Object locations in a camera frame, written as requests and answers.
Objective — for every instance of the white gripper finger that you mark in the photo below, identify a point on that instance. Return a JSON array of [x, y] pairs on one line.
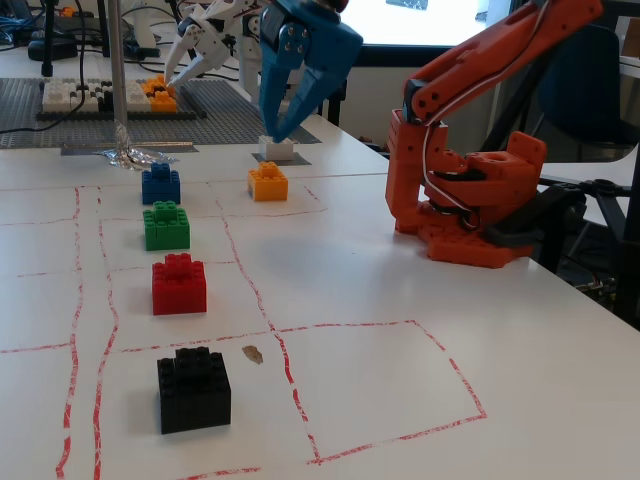
[[197, 69], [182, 50]]

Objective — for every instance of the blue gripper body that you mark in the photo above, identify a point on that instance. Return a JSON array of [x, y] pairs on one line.
[[320, 47]]

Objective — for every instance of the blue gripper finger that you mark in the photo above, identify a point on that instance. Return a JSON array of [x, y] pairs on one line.
[[312, 90], [272, 85]]

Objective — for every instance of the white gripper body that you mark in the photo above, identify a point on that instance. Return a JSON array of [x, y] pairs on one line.
[[209, 26]]

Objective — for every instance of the white lego block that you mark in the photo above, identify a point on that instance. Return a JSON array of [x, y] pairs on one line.
[[277, 151]]

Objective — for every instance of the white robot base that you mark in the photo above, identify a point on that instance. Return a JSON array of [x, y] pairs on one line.
[[145, 30]]

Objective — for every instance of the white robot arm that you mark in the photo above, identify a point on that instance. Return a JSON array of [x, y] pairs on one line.
[[248, 65]]

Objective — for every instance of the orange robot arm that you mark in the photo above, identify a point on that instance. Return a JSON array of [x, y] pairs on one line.
[[415, 165]]

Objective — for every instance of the orange lego block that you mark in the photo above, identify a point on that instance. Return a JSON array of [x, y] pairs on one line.
[[270, 187]]

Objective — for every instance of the blue lego block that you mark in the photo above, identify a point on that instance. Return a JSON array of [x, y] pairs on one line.
[[161, 187]]

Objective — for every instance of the green lego block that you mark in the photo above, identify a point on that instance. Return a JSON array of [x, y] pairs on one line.
[[167, 230]]

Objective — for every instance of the red lego block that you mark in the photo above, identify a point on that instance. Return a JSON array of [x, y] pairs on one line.
[[180, 292]]

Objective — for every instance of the black lego block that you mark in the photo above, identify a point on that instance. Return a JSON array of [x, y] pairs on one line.
[[195, 395]]

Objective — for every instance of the orange brick stack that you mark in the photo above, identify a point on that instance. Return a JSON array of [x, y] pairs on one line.
[[162, 100]]

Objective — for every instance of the grey lego baseplate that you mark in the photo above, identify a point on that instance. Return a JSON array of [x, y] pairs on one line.
[[220, 120]]

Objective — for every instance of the metal pole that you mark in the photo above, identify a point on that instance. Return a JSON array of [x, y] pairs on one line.
[[117, 60]]

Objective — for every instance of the black and white brick stack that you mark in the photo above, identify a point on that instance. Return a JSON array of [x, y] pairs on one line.
[[100, 95]]

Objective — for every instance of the crumpled aluminium foil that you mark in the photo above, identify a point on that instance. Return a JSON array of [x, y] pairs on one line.
[[135, 159]]

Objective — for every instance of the grey tape strip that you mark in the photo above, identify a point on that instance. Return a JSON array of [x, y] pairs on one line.
[[90, 149]]

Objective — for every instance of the black stand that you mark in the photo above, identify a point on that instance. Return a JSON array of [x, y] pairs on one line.
[[47, 35]]

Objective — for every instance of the dark blue chair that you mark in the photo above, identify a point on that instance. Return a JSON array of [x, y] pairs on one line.
[[590, 100]]

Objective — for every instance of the brown scrap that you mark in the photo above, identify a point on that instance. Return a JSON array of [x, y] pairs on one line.
[[253, 354]]

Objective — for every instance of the black table clamp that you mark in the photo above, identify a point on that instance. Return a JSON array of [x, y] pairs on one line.
[[565, 205]]

